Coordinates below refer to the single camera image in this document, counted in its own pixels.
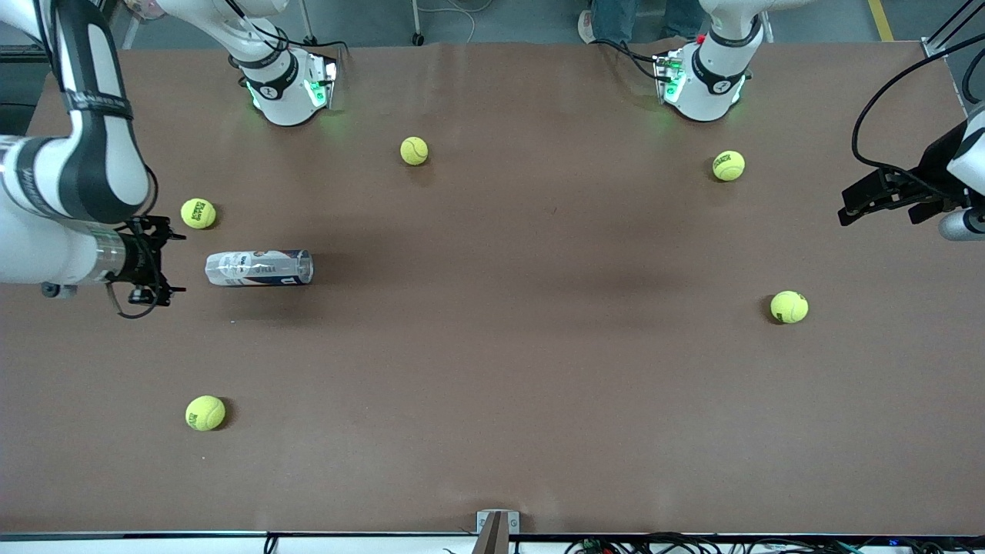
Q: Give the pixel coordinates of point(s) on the metal base connector bracket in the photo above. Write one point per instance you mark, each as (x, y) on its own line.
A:
(662, 73)
(331, 81)

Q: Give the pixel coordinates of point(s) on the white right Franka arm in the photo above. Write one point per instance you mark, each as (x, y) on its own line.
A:
(31, 254)

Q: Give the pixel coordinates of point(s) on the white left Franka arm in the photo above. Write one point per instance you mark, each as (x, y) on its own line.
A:
(716, 85)

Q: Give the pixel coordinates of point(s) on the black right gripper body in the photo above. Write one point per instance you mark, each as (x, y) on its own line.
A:
(137, 260)

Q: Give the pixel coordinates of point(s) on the white shoe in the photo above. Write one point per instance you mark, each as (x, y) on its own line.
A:
(586, 27)

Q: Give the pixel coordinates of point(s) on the pink patterned object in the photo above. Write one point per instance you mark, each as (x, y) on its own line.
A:
(142, 8)

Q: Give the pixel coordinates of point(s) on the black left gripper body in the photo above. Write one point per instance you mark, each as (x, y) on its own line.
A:
(933, 171)

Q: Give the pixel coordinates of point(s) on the clear Wilson tennis can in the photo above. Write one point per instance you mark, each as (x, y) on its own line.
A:
(258, 268)

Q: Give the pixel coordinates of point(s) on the blue jeans leg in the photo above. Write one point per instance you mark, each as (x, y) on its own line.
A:
(616, 19)
(683, 15)

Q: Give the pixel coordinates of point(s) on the aluminium frame post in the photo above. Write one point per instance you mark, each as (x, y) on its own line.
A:
(935, 48)

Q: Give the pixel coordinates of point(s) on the brown table cover sheet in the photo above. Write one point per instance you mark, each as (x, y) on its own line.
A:
(492, 369)

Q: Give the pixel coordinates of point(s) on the thin metal stand pole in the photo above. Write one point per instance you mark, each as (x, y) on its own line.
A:
(417, 23)
(308, 23)

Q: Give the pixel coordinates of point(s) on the yellow-green tennis ball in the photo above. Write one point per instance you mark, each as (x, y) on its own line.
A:
(198, 213)
(414, 151)
(205, 413)
(789, 307)
(728, 165)

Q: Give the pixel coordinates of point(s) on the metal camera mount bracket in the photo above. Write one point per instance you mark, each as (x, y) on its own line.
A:
(492, 535)

